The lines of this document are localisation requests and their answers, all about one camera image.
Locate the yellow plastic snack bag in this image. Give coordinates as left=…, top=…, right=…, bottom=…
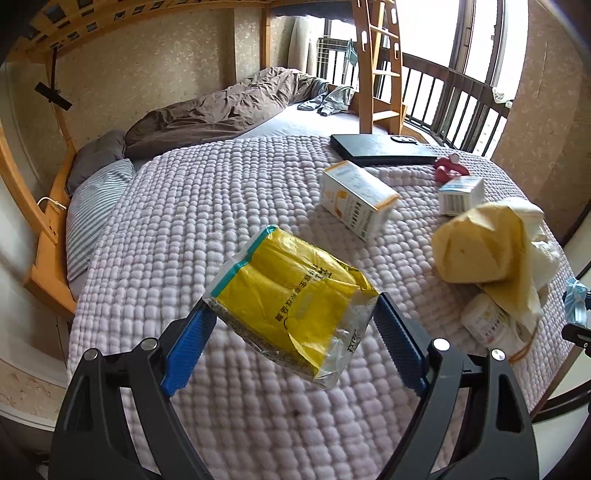
left=203, top=225, right=380, bottom=391

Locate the white blue box with barcode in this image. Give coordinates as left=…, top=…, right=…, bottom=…
left=438, top=176, right=486, bottom=217

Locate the bed mattress with grey sheet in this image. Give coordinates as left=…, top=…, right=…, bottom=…
left=231, top=95, right=407, bottom=139

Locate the wooden ladder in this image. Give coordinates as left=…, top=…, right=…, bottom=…
left=351, top=0, right=408, bottom=136

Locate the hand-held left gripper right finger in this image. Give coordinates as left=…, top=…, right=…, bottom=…
left=369, top=292, right=541, bottom=480

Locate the beige crumpled paper bag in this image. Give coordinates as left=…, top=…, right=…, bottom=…
left=431, top=198, right=546, bottom=324

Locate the grey pillow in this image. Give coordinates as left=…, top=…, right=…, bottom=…
left=67, top=129, right=127, bottom=195

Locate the black laptop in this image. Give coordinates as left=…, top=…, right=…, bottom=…
left=330, top=133, right=451, bottom=168

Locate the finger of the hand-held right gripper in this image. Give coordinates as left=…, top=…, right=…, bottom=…
left=562, top=320, right=591, bottom=355

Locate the black clip on stand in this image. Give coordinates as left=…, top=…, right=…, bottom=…
left=34, top=44, right=74, bottom=112

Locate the window with dark frame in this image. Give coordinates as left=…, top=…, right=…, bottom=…
left=443, top=0, right=513, bottom=93

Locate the black railing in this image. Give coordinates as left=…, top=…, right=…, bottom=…
left=401, top=51, right=513, bottom=155

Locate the brown duvet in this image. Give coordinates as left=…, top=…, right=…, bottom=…
left=124, top=67, right=331, bottom=160

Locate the blue face mask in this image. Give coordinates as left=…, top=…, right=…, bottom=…
left=563, top=278, right=589, bottom=326

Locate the grey green garment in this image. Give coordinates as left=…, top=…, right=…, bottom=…
left=298, top=84, right=358, bottom=117

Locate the white plastic bag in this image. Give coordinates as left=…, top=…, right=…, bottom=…
left=526, top=228, right=563, bottom=298

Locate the red plastic toy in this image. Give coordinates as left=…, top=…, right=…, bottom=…
left=431, top=154, right=471, bottom=183

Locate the wooden bunk bed frame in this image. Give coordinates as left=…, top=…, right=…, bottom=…
left=0, top=0, right=356, bottom=319

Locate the white orange carton box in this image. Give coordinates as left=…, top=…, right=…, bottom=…
left=321, top=161, right=402, bottom=241

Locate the white plastic jar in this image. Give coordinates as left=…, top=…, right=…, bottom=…
left=461, top=293, right=532, bottom=354

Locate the white slatted rack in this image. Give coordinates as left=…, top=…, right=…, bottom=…
left=316, top=37, right=356, bottom=88

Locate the striped pillow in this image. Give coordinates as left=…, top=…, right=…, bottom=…
left=66, top=158, right=138, bottom=282

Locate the beige curtain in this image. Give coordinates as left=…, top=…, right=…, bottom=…
left=288, top=16, right=315, bottom=75

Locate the lilac quilted mat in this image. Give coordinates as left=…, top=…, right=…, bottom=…
left=67, top=134, right=575, bottom=480

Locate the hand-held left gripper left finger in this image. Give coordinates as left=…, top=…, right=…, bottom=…
left=48, top=299, right=218, bottom=480

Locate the orange twisted cord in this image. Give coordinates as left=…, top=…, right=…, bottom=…
left=510, top=318, right=542, bottom=365

